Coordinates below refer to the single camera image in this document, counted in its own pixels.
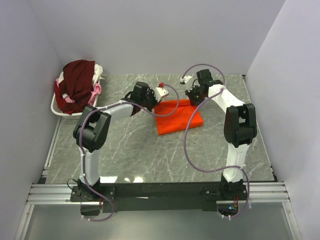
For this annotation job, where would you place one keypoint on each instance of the black base beam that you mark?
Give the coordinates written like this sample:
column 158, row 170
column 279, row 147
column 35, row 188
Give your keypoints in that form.
column 120, row 197

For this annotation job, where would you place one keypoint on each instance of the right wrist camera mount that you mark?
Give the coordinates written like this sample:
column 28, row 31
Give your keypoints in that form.
column 187, row 80

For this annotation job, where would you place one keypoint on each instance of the dark red t-shirt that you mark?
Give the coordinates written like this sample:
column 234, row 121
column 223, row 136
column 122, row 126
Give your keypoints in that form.
column 77, row 84

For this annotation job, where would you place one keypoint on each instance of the aluminium rail frame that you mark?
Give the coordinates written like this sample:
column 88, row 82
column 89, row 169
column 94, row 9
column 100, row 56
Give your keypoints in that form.
column 135, row 155

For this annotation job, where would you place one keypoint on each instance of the orange t-shirt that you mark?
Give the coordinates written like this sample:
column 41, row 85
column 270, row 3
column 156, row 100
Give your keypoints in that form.
column 175, row 122

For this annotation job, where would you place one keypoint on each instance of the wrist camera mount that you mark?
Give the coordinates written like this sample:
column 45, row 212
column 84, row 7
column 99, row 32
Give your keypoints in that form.
column 187, row 80
column 160, row 92

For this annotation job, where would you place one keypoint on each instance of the white garment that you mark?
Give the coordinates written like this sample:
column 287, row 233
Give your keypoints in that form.
column 98, row 71

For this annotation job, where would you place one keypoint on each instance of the pink garment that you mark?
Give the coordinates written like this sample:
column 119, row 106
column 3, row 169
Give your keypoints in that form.
column 97, row 88

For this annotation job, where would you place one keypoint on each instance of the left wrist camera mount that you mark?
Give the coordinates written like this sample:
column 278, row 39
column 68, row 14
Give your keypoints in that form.
column 160, row 92

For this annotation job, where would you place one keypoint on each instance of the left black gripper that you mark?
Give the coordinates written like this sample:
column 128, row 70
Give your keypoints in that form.
column 151, row 93

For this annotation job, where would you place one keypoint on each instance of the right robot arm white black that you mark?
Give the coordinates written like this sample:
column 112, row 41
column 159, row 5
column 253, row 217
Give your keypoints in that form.
column 240, row 127

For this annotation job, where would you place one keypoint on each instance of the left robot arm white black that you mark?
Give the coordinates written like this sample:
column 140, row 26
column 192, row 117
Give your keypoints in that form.
column 92, row 129

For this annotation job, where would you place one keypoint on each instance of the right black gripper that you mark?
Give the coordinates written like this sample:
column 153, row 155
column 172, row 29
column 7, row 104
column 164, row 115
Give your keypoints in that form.
column 189, row 92

